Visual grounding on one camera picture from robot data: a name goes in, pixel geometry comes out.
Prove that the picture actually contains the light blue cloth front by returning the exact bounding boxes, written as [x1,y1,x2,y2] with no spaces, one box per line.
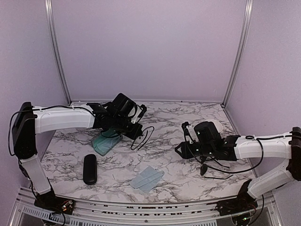
[129,166,165,193]

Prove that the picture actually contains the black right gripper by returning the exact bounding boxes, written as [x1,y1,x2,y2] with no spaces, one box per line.
[175,141,214,159]

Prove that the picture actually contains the aluminium frame post right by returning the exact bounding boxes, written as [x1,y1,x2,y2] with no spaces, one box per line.
[222,0,254,108]

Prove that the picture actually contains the aluminium frame post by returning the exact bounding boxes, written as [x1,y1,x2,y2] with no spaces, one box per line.
[222,0,254,108]
[45,0,71,105]

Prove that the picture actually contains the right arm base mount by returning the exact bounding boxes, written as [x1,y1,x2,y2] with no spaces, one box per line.
[215,179,258,216]

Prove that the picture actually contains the black glasses case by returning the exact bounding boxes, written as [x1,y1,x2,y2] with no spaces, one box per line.
[83,154,97,185]

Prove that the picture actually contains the light blue cleaning cloth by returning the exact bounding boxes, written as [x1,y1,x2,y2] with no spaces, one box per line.
[93,140,116,156]

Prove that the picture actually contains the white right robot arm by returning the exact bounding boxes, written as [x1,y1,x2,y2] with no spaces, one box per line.
[175,121,301,211]

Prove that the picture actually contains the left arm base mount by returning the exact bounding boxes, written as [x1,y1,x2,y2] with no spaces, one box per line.
[34,187,76,215]

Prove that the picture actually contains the aluminium frame post left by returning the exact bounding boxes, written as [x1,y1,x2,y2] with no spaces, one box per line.
[45,0,71,105]

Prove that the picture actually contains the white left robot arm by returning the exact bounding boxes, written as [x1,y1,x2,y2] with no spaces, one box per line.
[8,93,147,210]

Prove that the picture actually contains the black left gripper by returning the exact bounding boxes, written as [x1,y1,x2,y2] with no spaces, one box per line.
[111,114,143,140]

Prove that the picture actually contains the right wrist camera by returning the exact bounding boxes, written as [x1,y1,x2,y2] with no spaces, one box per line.
[182,121,197,144]

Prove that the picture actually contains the black rimless sunglasses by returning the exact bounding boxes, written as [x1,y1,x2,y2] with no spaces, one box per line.
[196,157,233,180]

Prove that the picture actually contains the aluminium front rail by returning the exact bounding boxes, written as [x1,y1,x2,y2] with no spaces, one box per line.
[9,186,283,226]

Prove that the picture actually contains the grey marbled glasses case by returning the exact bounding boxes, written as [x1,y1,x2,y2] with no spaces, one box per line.
[91,130,123,156]

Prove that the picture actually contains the orange bowl white inside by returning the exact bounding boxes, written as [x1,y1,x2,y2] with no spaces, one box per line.
[211,120,223,133]

